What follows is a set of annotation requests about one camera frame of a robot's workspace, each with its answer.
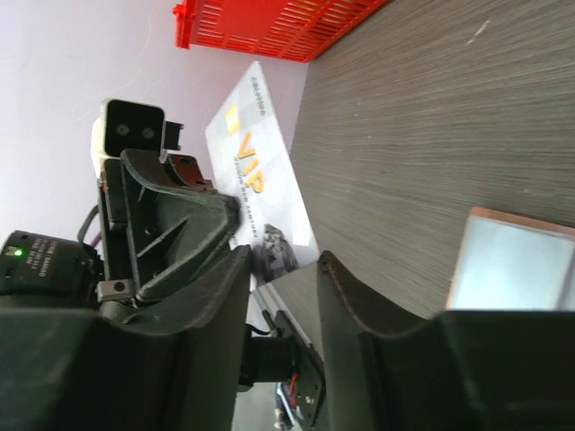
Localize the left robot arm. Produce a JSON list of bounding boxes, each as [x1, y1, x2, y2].
[[1, 149, 240, 308]]

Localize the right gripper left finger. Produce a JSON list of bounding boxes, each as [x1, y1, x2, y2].
[[1, 246, 251, 430]]

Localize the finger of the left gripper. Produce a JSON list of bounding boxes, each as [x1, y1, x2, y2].
[[120, 149, 240, 303]]

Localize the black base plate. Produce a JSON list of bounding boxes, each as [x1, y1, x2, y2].
[[237, 286, 330, 430]]

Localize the white VIP credit card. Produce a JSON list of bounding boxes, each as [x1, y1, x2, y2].
[[205, 62, 319, 287]]

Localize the pink leather card holder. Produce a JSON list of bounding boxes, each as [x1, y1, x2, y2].
[[446, 207, 574, 312]]

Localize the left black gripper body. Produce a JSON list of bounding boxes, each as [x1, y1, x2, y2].
[[96, 154, 216, 309]]

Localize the red plastic shopping basket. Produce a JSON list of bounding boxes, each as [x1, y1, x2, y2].
[[172, 0, 388, 63]]

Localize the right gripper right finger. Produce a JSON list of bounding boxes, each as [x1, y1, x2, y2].
[[317, 251, 574, 430]]

